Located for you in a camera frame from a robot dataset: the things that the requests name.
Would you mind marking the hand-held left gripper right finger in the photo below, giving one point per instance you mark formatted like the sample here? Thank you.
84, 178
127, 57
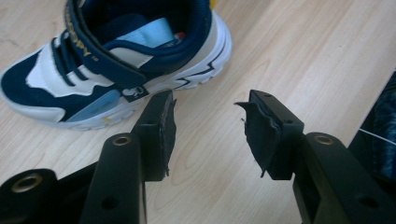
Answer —
280, 140

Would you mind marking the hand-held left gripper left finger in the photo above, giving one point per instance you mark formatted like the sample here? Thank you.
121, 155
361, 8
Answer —
155, 137

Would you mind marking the navy and white sneaker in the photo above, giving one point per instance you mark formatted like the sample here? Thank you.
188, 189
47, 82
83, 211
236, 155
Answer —
102, 65

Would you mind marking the dark cloth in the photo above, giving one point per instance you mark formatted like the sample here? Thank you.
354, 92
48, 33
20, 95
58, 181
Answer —
381, 130

